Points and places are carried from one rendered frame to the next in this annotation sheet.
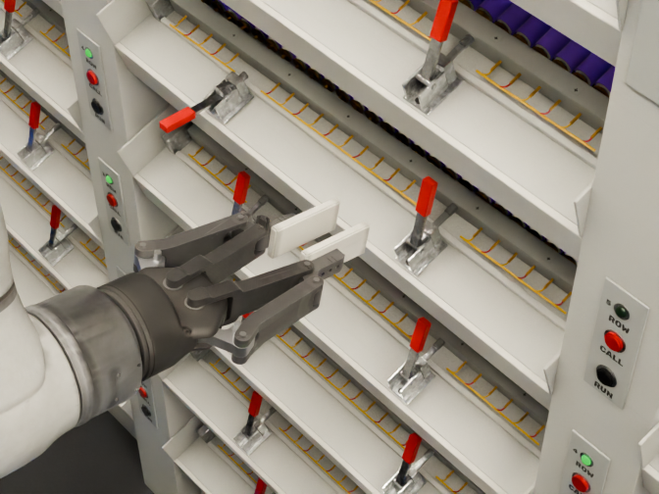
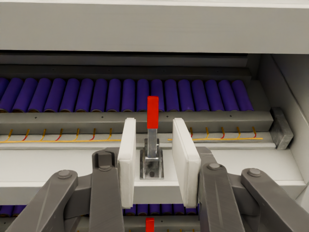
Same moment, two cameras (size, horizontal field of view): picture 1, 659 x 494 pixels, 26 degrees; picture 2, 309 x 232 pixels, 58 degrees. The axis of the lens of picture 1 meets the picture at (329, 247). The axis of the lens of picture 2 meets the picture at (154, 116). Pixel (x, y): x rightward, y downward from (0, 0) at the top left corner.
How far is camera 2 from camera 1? 1.01 m
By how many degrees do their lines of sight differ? 43
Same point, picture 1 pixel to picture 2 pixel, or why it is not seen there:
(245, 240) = (112, 192)
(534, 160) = not seen: outside the picture
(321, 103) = (8, 120)
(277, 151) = not seen: outside the picture
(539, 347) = (269, 165)
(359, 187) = (74, 156)
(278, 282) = (236, 209)
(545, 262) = (231, 118)
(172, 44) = not seen: outside the picture
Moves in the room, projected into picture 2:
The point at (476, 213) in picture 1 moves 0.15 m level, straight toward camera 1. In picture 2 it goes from (169, 118) to (283, 181)
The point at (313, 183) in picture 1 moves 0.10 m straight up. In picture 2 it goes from (37, 173) to (18, 93)
